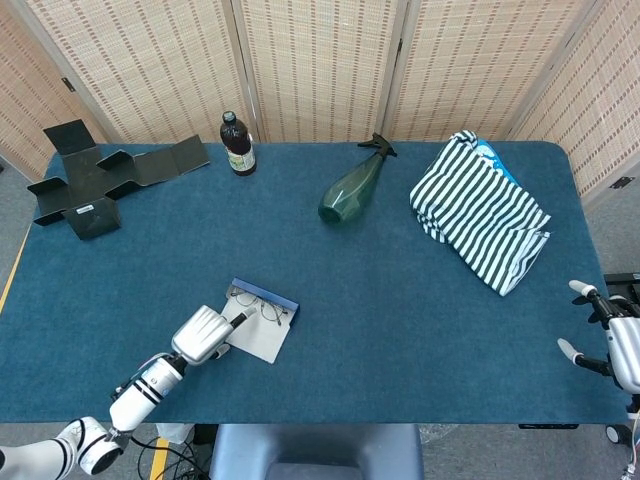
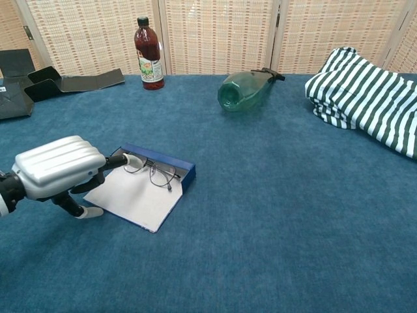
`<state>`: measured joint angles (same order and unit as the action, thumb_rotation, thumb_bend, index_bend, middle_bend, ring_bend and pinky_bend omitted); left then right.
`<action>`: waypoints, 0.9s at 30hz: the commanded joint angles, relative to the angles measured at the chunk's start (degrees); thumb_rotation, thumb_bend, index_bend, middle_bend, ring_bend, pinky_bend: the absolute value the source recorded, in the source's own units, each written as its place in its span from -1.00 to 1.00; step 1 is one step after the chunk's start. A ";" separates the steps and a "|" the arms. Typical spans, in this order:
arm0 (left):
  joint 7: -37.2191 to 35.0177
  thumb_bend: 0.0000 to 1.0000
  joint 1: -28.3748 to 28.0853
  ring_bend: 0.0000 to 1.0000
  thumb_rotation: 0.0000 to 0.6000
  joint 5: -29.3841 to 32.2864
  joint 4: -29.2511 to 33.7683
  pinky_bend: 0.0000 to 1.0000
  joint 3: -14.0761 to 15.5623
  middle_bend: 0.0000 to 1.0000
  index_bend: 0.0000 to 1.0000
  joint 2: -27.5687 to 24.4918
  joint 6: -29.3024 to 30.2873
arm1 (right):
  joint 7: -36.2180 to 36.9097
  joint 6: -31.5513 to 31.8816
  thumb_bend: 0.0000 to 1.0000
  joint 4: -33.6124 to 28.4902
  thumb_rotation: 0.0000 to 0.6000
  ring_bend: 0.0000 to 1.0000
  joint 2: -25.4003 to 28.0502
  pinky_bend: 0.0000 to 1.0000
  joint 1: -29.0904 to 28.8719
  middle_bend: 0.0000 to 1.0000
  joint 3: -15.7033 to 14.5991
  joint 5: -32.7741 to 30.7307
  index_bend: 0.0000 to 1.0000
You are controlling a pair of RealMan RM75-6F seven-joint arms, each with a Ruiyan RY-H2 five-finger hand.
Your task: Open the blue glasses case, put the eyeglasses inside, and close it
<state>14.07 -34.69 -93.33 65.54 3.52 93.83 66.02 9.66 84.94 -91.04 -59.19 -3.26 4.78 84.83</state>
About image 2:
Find blue glasses case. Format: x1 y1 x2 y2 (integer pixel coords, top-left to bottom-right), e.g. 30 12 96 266
83 142 197 233

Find bamboo folding screen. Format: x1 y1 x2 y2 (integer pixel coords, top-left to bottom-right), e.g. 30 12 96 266
0 0 417 79

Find green glass vase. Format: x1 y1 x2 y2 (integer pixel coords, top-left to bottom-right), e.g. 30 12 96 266
217 67 286 114

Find dark red juice bottle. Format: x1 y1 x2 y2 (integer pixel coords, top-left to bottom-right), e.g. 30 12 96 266
134 16 165 91

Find thin metal frame eyeglasses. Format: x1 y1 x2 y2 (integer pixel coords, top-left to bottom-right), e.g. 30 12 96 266
122 153 182 192

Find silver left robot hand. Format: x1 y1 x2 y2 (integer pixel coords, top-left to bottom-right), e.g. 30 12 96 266
11 135 144 220

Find black unfolded cardboard box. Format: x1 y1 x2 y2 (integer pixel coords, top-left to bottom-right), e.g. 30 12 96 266
0 48 126 121

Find blue felt table cover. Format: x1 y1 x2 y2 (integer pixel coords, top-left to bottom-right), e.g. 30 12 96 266
0 74 417 313

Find green white striped cloth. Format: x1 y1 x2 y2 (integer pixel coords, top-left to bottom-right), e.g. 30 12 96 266
304 46 417 160

